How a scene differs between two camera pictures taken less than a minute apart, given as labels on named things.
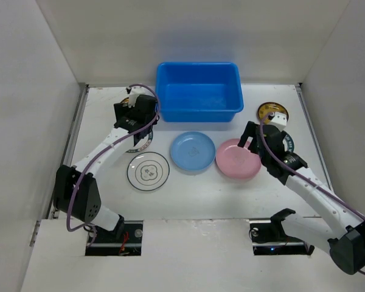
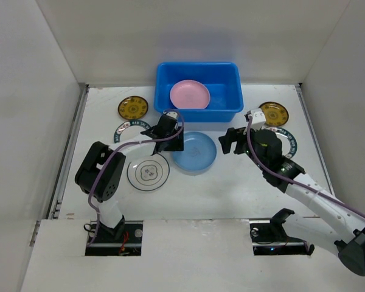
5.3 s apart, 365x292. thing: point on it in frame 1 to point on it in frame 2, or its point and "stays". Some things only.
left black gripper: x=123 y=111 to x=177 y=145
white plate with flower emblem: x=148 y=171 stays
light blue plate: x=193 y=151 stays
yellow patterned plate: x=271 y=107 stays
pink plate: x=237 y=162 to x=190 y=94
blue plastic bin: x=199 y=92 stays
